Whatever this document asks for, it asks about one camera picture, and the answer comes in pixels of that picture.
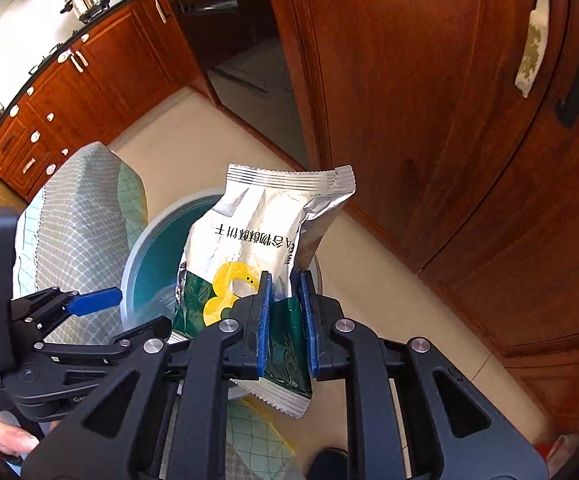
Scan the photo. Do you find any person's left hand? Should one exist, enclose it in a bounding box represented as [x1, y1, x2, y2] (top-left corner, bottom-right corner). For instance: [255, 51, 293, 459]
[0, 410, 62, 461]

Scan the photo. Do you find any white patterned cloth pouch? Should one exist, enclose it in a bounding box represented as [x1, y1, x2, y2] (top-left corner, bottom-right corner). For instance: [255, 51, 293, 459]
[514, 0, 556, 98]

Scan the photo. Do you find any tall wooden cupboard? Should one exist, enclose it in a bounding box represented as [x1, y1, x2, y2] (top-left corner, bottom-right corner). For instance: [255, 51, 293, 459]
[259, 0, 579, 436]

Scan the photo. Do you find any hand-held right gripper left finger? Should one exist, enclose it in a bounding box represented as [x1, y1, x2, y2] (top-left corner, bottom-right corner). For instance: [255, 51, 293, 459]
[22, 271, 275, 480]

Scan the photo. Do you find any silver green snack packet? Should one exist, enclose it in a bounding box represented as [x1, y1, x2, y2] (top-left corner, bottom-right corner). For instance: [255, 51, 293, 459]
[169, 164, 357, 418]

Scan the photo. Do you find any grey floor mat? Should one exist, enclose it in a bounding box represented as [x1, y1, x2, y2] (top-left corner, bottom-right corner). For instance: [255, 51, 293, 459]
[208, 50, 295, 107]

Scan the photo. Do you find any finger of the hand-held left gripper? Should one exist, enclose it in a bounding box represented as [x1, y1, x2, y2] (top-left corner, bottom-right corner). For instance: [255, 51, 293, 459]
[12, 286, 122, 334]
[33, 316, 171, 362]

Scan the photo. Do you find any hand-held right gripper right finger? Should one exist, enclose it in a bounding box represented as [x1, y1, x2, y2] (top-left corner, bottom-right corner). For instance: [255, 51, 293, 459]
[297, 270, 550, 480]

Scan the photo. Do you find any grey teal bin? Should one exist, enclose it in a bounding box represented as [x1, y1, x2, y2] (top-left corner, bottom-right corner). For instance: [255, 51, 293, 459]
[119, 195, 325, 401]

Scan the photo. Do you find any table with patterned tablecloth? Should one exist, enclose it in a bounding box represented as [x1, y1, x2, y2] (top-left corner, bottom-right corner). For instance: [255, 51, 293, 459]
[12, 142, 295, 480]

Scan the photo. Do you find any wooden kitchen cabinet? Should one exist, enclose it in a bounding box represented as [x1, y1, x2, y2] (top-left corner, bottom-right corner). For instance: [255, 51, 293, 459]
[0, 0, 205, 201]

